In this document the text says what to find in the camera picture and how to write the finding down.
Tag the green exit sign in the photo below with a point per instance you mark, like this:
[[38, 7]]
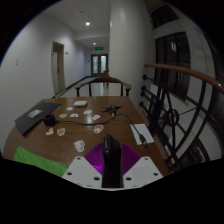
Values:
[[99, 48]]

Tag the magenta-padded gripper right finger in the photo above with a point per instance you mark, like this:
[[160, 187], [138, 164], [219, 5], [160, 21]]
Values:
[[143, 170]]

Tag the white outlined sticker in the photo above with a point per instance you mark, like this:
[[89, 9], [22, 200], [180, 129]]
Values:
[[79, 146]]

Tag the wooden armchair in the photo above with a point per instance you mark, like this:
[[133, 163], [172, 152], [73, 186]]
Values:
[[103, 79]]

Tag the side doorway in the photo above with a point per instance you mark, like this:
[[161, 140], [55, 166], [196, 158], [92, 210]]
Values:
[[58, 68]]

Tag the small white flat box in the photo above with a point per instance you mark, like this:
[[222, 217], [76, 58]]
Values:
[[80, 103]]

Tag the red and white sticker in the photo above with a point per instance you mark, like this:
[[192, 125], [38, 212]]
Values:
[[98, 128]]

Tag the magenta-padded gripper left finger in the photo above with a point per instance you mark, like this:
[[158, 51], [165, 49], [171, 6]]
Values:
[[81, 171]]

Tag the white wall switch plate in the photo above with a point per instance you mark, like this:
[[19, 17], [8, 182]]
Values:
[[17, 62]]

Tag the small cream sticker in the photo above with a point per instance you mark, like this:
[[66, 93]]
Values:
[[49, 131]]

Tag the green mouse pad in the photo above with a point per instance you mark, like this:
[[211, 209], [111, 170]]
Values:
[[36, 160]]

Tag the dark window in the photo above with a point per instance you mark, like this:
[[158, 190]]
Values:
[[171, 63]]

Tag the black vertical computer mouse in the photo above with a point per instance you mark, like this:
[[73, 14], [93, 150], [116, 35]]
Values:
[[112, 163]]

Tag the small white sticker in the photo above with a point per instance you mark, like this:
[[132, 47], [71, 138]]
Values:
[[96, 117], [69, 108], [74, 115], [88, 112]]

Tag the black closed laptop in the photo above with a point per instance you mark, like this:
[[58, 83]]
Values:
[[35, 116]]

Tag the white paper sheet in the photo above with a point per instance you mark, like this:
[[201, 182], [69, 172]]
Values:
[[138, 130]]

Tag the black railing with wooden handrail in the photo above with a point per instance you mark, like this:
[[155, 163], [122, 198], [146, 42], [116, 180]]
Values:
[[180, 70]]

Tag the small black box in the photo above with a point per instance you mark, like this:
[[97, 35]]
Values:
[[49, 120]]

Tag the small tan sticker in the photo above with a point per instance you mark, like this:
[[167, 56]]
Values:
[[61, 132], [62, 115]]

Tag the ceiling lights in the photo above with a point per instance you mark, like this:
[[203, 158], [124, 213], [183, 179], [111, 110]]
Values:
[[87, 23]]

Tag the glass double door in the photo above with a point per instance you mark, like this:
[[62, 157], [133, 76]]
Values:
[[99, 64]]

